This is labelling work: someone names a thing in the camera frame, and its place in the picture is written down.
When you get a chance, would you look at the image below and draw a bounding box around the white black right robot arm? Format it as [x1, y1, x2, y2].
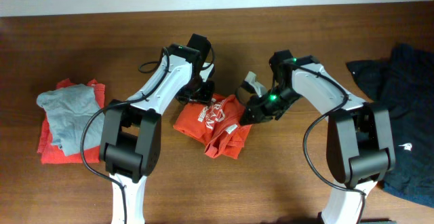
[239, 50, 395, 224]

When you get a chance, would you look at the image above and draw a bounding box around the red soccer t-shirt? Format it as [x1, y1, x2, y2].
[174, 94, 251, 159]

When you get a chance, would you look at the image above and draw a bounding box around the folded grey t-shirt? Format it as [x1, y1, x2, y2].
[37, 84, 100, 156]

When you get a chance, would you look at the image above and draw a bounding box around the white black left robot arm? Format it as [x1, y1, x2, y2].
[100, 41, 215, 223]

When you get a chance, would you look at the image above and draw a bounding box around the dark clothes pile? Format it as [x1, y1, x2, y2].
[347, 43, 433, 207]

